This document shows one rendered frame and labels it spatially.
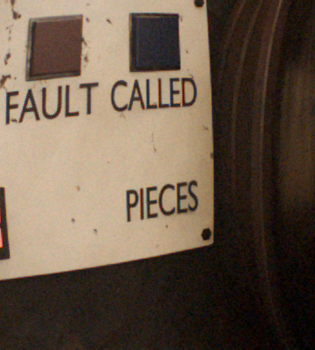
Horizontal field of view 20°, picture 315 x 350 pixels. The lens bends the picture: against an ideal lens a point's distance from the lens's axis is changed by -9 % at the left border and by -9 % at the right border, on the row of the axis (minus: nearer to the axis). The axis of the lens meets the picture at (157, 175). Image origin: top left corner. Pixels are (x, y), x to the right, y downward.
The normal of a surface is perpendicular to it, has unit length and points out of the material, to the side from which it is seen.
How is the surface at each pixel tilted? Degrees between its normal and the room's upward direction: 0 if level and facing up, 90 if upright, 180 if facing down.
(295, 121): 82
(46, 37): 90
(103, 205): 90
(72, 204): 90
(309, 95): 78
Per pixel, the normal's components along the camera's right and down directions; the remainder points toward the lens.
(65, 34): 0.65, 0.09
